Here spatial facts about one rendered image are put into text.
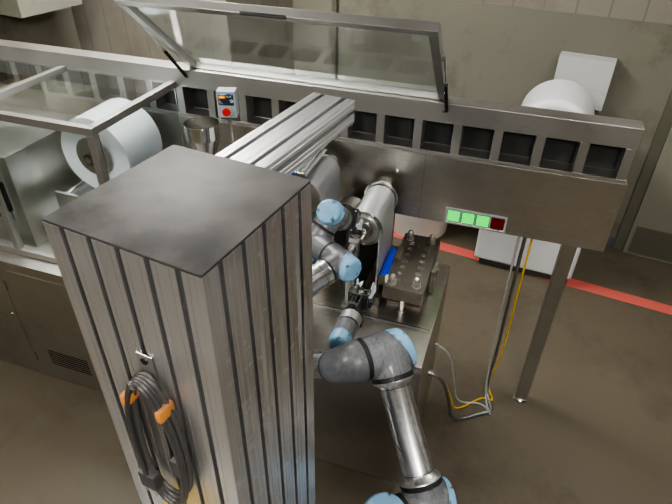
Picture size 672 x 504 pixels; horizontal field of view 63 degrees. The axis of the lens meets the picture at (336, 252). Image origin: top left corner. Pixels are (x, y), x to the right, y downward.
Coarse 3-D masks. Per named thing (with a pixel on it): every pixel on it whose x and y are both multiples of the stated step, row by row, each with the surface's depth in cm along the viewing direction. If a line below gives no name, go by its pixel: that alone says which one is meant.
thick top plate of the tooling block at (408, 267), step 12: (420, 240) 242; (408, 252) 235; (420, 252) 235; (432, 252) 235; (396, 264) 228; (408, 264) 228; (420, 264) 228; (432, 264) 228; (396, 276) 221; (408, 276) 221; (420, 276) 221; (384, 288) 217; (396, 288) 215; (408, 288) 215; (420, 288) 215; (408, 300) 216; (420, 300) 214
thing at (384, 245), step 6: (390, 222) 226; (390, 228) 228; (384, 234) 218; (390, 234) 231; (384, 240) 221; (390, 240) 235; (378, 246) 212; (384, 246) 223; (390, 246) 238; (378, 252) 214; (384, 252) 226; (378, 258) 216; (384, 258) 229; (378, 264) 218; (378, 270) 221
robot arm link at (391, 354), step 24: (384, 336) 148; (384, 360) 145; (408, 360) 148; (384, 384) 146; (408, 384) 148; (408, 408) 146; (408, 432) 146; (408, 456) 145; (408, 480) 146; (432, 480) 144
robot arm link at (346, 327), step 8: (344, 320) 183; (352, 320) 183; (336, 328) 180; (344, 328) 179; (352, 328) 181; (336, 336) 177; (344, 336) 177; (352, 336) 180; (328, 344) 179; (336, 344) 178
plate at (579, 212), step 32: (224, 128) 243; (256, 128) 238; (352, 160) 232; (384, 160) 227; (416, 160) 222; (448, 160) 218; (352, 192) 240; (416, 192) 230; (448, 192) 225; (480, 192) 221; (512, 192) 216; (544, 192) 212; (576, 192) 208; (608, 192) 204; (512, 224) 224; (544, 224) 219; (576, 224) 215; (608, 224) 211
